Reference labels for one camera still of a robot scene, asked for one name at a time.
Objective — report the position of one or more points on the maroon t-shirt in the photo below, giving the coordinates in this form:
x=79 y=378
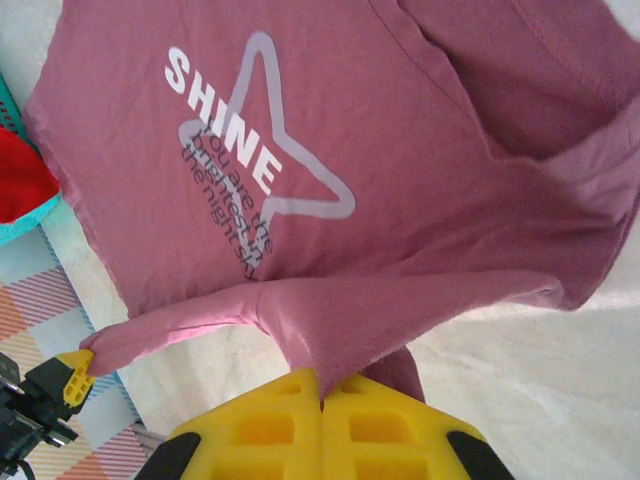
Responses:
x=390 y=150

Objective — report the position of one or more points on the red t-shirt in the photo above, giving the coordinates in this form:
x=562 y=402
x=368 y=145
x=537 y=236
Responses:
x=22 y=180

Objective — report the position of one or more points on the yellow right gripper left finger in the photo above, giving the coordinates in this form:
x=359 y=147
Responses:
x=260 y=435

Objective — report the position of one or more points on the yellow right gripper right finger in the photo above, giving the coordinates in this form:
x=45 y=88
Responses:
x=390 y=435

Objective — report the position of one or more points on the teal plastic basket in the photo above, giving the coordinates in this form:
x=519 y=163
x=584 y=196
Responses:
x=15 y=120

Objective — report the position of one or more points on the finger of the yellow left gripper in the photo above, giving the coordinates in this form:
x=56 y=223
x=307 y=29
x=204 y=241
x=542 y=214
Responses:
x=77 y=380

